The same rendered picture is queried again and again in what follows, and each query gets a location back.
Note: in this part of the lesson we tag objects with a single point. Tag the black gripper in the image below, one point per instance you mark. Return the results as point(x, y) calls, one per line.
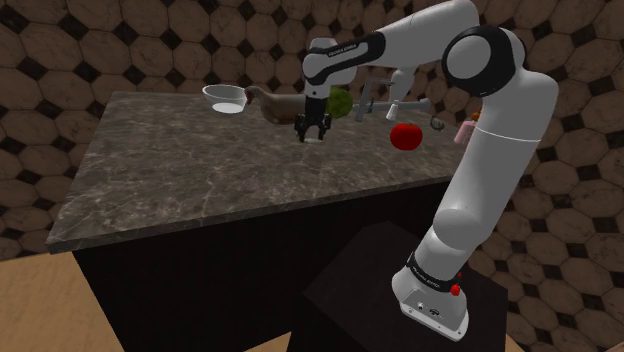
point(317, 107)

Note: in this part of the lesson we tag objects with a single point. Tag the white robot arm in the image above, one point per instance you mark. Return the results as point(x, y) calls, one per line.
point(487, 161)

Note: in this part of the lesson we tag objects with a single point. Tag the small white cone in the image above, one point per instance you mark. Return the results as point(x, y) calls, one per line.
point(393, 112)

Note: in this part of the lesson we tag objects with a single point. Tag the green lettuce head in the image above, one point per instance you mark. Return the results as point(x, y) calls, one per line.
point(341, 103)

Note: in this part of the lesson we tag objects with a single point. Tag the pink bottle with orange cap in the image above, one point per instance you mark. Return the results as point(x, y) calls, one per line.
point(464, 132)

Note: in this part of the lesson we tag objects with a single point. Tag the grey faucet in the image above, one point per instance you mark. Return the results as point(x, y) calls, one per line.
point(362, 105)

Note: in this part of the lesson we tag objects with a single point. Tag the dark robot stand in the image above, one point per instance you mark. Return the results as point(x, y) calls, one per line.
point(360, 302)

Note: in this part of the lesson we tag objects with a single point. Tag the white bowl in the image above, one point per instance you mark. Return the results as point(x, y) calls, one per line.
point(225, 100)

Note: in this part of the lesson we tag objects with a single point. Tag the red tomato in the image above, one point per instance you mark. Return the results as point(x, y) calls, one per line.
point(406, 137)

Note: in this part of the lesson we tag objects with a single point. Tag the small grey round strainer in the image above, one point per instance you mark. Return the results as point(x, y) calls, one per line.
point(437, 123)

